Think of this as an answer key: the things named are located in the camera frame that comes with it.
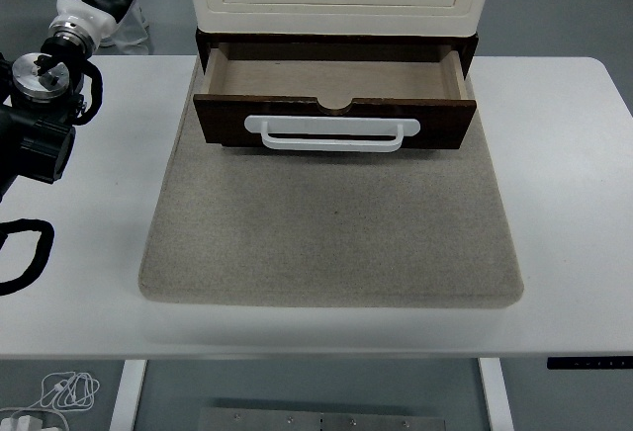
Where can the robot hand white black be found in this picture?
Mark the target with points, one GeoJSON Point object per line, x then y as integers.
{"type": "Point", "coordinates": [81, 8]}

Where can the dark brown wooden drawer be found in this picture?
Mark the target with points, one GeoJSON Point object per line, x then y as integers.
{"type": "Point", "coordinates": [336, 80]}

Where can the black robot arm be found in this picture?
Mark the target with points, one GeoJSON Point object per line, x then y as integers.
{"type": "Point", "coordinates": [39, 149]}

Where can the person's legs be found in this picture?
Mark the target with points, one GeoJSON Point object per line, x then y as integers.
{"type": "Point", "coordinates": [131, 35]}

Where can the beige fabric mat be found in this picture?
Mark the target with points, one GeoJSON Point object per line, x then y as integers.
{"type": "Point", "coordinates": [331, 228]}

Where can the white table leg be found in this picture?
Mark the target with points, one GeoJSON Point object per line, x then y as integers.
{"type": "Point", "coordinates": [126, 396]}
{"type": "Point", "coordinates": [497, 396]}

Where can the white charger adapter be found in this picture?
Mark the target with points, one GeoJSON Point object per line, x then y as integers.
{"type": "Point", "coordinates": [29, 423]}

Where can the black table control panel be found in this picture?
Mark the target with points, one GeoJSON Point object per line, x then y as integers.
{"type": "Point", "coordinates": [588, 364]}

